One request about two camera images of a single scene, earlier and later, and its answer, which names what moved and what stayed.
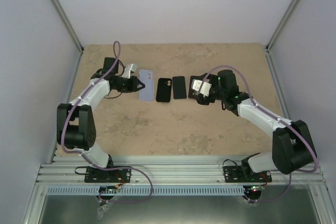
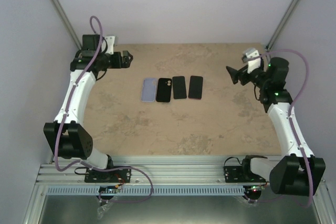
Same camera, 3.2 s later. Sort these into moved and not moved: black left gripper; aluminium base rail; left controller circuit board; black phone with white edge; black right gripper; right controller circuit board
Moved: black left gripper; black right gripper
Not moved: black phone with white edge; left controller circuit board; aluminium base rail; right controller circuit board
